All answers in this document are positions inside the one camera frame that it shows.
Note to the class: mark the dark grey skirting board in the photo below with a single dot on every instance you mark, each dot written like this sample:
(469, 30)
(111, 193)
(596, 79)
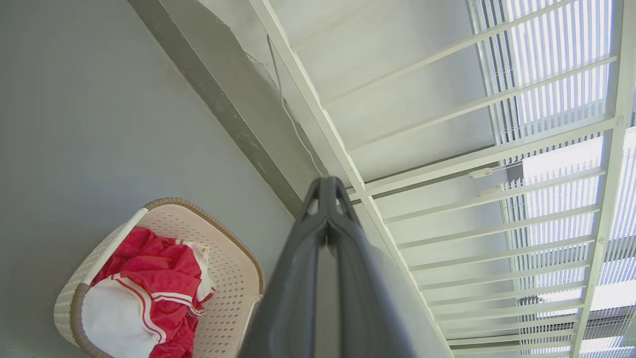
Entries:
(233, 119)

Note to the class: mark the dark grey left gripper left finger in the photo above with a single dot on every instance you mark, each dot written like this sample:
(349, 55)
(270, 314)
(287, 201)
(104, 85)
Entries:
(290, 293)

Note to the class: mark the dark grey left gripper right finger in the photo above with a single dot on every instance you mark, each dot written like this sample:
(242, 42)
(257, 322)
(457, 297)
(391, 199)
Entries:
(365, 298)

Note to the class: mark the red garment with white stripes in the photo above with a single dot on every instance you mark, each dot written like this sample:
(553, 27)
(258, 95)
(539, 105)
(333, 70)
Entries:
(159, 268)

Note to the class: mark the white vertical window blinds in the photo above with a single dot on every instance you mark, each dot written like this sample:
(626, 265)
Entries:
(556, 54)

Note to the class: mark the beige perforated laundry basket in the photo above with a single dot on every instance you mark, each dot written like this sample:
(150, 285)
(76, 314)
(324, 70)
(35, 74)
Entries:
(228, 278)

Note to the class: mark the white metal railing frame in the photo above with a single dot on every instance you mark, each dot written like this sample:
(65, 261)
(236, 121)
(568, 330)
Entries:
(603, 209)

